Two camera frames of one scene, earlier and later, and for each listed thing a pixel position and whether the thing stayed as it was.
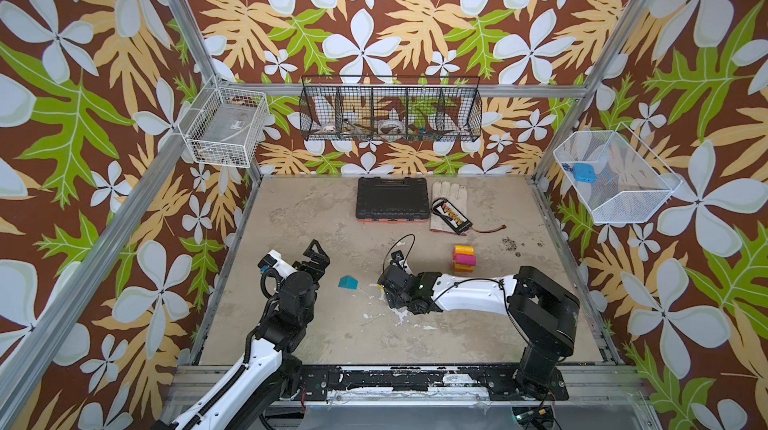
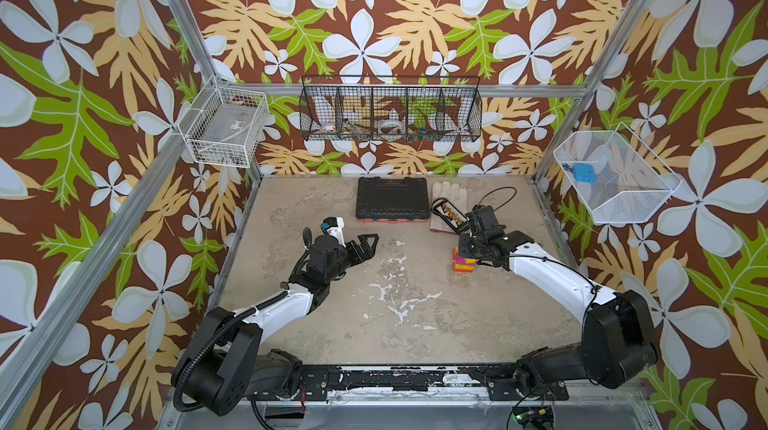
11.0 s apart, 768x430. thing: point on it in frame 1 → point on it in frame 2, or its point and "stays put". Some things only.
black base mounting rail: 495,381 stays put
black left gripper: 322,261 → 361,257
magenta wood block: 465,260 stays put
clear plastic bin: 616,175 stays put
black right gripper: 396,284 → 470,241
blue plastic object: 583,172 stays put
